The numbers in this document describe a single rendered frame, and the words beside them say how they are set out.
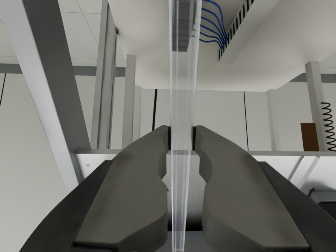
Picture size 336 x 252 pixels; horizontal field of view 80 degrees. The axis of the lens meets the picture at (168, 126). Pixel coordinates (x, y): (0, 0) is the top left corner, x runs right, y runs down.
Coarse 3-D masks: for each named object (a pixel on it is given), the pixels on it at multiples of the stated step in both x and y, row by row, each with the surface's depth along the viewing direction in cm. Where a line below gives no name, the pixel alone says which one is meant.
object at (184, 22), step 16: (176, 0) 8; (192, 0) 8; (176, 16) 9; (192, 16) 9; (176, 32) 9; (192, 32) 9; (176, 48) 9; (192, 48) 9; (176, 64) 10; (192, 64) 10; (176, 80) 10; (192, 80) 10; (176, 96) 11; (192, 96) 11; (176, 112) 12; (192, 112) 12; (176, 128) 12; (192, 128) 12; (176, 144) 13; (176, 160) 14; (176, 176) 15; (176, 192) 17; (176, 208) 18; (176, 224) 20; (176, 240) 22
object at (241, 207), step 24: (192, 144) 12; (216, 144) 10; (216, 168) 9; (240, 168) 9; (216, 192) 7; (240, 192) 7; (264, 192) 7; (216, 216) 6; (240, 216) 6; (264, 216) 6; (288, 216) 6; (216, 240) 7; (240, 240) 6; (264, 240) 6; (288, 240) 6
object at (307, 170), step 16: (80, 160) 26; (96, 160) 26; (192, 160) 26; (272, 160) 27; (288, 160) 27; (304, 160) 27; (320, 160) 27; (192, 176) 28; (288, 176) 28; (304, 176) 28; (320, 176) 29; (192, 192) 30; (304, 192) 31; (192, 208) 32; (192, 224) 35
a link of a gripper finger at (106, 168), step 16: (112, 160) 9; (96, 176) 8; (80, 192) 7; (96, 192) 7; (64, 208) 7; (80, 208) 7; (48, 224) 6; (64, 224) 6; (80, 224) 6; (32, 240) 6; (48, 240) 6; (64, 240) 6
